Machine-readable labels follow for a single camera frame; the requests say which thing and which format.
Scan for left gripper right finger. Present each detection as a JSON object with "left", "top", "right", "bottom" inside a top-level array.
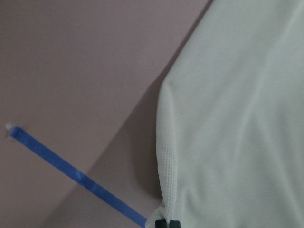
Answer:
[{"left": 169, "top": 220, "right": 181, "bottom": 228}]

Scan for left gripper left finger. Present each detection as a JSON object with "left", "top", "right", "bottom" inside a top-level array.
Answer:
[{"left": 155, "top": 219, "right": 168, "bottom": 228}]

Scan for olive green long-sleeve shirt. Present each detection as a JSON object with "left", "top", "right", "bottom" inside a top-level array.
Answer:
[{"left": 145, "top": 0, "right": 304, "bottom": 228}]

